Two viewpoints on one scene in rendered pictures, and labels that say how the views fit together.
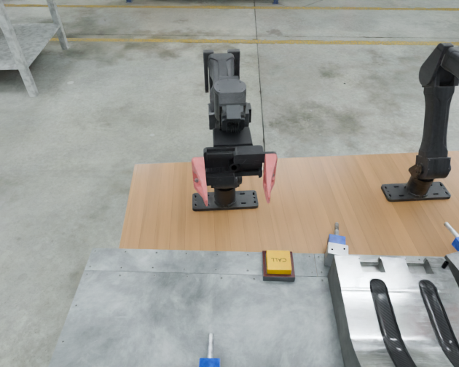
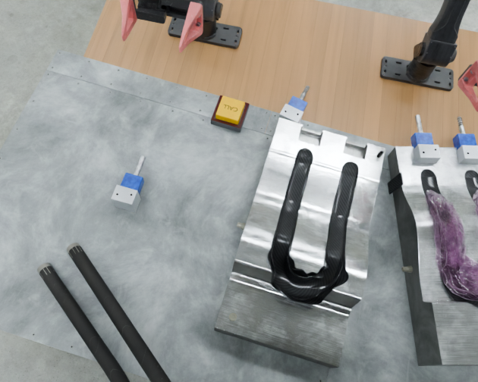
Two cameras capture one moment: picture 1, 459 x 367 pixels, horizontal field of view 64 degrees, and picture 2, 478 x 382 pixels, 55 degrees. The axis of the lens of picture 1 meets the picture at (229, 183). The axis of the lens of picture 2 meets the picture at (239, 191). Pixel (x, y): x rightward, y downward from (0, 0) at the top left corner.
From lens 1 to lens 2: 33 cm
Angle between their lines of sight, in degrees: 25
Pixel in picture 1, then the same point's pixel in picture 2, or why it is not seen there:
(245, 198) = (227, 34)
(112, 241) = not seen: hidden behind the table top
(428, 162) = (429, 45)
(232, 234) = (199, 70)
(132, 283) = (88, 94)
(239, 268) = (193, 106)
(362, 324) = (272, 183)
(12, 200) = not seen: outside the picture
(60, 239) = (55, 26)
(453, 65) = not seen: outside the picture
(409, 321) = (316, 192)
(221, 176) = (151, 13)
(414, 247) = (378, 131)
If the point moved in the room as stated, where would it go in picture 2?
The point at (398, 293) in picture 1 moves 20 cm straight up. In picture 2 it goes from (320, 167) to (344, 122)
